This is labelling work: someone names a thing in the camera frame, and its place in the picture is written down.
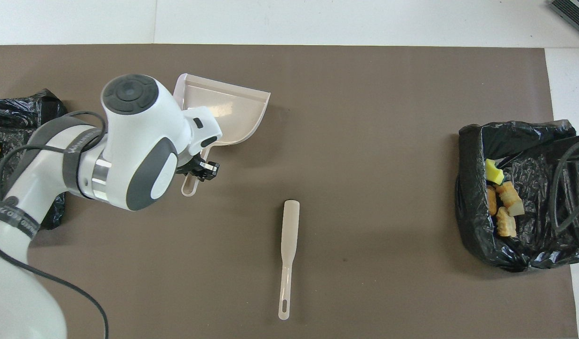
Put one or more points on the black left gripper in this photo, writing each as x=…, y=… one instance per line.
x=202, y=169

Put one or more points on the beige plastic dustpan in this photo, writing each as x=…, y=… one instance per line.
x=233, y=113

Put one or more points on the yellow sponge piece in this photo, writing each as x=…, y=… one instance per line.
x=494, y=173

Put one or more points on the beige hand brush black bristles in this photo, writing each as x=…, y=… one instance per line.
x=289, y=226

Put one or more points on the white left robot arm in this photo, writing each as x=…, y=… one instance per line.
x=139, y=132

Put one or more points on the black bag lined bin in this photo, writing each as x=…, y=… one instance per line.
x=529, y=245
x=16, y=108

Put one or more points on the orange croissant piece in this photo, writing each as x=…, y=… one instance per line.
x=490, y=202

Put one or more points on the dark grey ribbed device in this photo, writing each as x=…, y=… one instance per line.
x=574, y=12

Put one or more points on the brown table mat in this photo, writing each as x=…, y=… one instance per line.
x=365, y=94

